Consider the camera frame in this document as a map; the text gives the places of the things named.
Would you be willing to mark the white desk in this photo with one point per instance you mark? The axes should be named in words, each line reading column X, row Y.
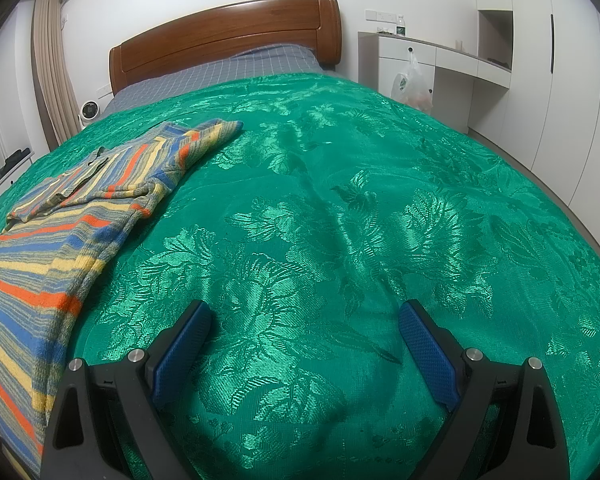
column 450, row 67

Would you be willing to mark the white sheer curtain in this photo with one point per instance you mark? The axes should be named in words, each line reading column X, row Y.
column 2, row 100

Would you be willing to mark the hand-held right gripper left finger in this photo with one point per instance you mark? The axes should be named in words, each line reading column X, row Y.
column 180, row 360

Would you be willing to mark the white wardrobe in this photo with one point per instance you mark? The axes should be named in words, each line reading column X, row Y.
column 555, row 85

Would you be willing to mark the small white fan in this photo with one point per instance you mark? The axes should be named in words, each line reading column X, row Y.
column 90, row 112

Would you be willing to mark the striped knit sweater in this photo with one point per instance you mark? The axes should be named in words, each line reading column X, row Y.
column 80, row 240

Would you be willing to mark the black item in niche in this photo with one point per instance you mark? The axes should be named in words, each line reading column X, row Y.
column 500, row 62

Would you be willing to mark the white window seat cabinet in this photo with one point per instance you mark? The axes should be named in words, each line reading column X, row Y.
column 15, row 182

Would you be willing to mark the clear plastic bottle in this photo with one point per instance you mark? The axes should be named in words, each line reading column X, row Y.
column 401, row 26

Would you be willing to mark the green floral bedspread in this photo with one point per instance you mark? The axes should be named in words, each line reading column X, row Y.
column 330, row 210

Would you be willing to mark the white plastic bag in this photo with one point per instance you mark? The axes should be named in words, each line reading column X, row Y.
column 412, row 87

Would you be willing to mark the wooden bed headboard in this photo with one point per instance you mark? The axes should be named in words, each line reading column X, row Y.
column 220, row 35

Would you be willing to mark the grey striped bed sheet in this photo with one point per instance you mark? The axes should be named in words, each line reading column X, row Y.
column 230, row 72

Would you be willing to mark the beige curtain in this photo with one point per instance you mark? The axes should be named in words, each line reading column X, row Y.
column 55, row 75

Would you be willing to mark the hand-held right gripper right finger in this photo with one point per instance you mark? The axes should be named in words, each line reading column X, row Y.
column 430, row 355

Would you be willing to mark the white wall socket panel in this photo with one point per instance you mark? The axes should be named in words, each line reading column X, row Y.
column 380, row 15

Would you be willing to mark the dark clothes pile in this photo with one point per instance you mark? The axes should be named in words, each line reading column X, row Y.
column 12, row 160

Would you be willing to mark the small black desk item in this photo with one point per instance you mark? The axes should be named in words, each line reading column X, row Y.
column 387, row 31

